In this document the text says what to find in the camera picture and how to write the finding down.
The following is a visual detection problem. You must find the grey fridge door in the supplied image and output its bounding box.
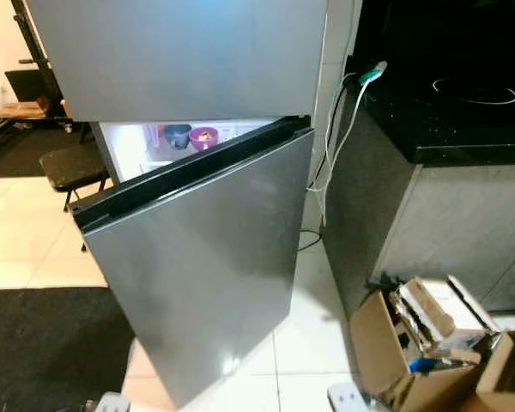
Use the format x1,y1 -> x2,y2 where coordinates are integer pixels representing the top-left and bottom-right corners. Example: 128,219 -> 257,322
73,116 -> 316,409

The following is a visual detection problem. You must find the black folding chair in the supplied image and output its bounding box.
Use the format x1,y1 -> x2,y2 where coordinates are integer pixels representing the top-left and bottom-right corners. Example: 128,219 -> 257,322
39,144 -> 110,254

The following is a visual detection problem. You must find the flat wooden box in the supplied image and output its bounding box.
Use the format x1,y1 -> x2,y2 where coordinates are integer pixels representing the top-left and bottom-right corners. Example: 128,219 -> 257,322
0,101 -> 49,119

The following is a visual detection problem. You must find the black flat monitor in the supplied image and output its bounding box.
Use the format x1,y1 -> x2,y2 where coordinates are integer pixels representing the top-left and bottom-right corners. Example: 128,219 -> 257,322
4,69 -> 54,104

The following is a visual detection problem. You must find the black floor mat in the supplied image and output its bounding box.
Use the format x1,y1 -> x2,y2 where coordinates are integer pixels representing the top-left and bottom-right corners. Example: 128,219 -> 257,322
0,286 -> 136,412

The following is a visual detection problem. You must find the black wheeled rack stand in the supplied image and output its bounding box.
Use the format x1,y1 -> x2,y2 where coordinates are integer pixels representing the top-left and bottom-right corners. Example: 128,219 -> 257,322
9,0 -> 74,134

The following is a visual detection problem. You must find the blue bowl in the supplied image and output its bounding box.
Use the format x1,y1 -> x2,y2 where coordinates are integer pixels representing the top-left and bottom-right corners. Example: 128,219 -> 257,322
163,124 -> 193,151

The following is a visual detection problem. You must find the purple bowl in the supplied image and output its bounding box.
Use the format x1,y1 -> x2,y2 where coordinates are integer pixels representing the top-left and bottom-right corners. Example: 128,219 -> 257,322
189,127 -> 221,153

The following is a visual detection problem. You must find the grey kitchen counter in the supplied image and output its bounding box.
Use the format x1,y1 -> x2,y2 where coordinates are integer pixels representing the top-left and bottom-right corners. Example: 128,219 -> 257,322
320,82 -> 515,317

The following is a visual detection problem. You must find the small cardboard box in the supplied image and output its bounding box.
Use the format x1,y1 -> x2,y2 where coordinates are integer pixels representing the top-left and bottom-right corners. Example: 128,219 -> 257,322
350,275 -> 503,412

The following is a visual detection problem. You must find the stack of flat packages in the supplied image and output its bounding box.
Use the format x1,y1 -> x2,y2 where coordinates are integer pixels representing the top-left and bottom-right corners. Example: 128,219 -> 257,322
391,275 -> 494,344

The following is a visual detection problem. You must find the small blue item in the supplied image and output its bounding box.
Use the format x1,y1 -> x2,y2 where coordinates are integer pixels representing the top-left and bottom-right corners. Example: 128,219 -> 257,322
408,356 -> 439,376

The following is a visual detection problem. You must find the large cardboard box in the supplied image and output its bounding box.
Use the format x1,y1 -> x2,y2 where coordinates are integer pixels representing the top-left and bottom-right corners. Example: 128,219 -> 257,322
459,329 -> 515,412

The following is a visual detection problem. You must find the black floor cable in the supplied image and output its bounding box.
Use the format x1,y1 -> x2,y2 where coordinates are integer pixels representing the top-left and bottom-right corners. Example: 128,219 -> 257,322
296,227 -> 323,252

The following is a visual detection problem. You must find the white cable with teal plug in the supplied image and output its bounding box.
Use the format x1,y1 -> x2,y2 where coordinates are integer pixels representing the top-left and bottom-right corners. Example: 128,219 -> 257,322
307,60 -> 389,227

